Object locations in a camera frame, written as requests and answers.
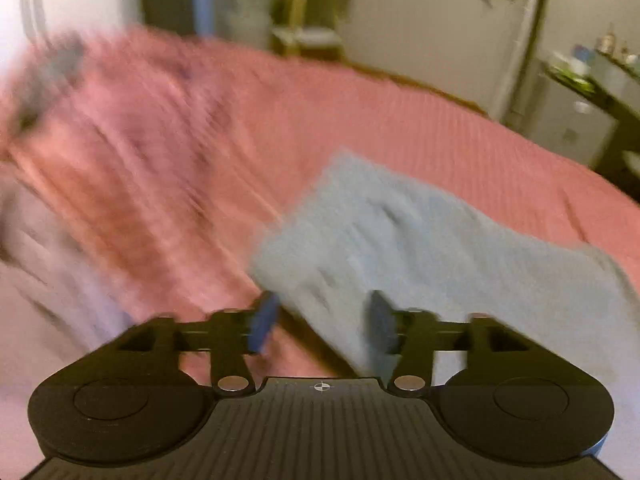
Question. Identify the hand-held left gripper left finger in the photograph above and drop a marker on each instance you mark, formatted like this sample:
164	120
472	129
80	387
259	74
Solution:
263	321

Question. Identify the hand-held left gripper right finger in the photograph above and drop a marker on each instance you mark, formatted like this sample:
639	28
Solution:
380	321

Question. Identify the grey sweater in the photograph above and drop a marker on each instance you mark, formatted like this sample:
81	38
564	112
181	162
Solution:
415	255

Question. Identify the pink ribbed blanket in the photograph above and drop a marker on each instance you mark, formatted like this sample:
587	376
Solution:
210	125

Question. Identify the pale bed sheet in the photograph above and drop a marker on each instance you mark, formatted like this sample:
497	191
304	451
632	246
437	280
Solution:
45	310

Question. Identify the white tall cabinet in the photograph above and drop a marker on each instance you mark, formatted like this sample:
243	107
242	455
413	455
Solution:
520	45

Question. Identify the wooden shelf unit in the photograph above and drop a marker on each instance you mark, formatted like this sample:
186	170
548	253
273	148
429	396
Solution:
310	15

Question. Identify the dark grey cloth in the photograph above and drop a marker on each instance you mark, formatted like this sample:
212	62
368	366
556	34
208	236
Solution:
50	75

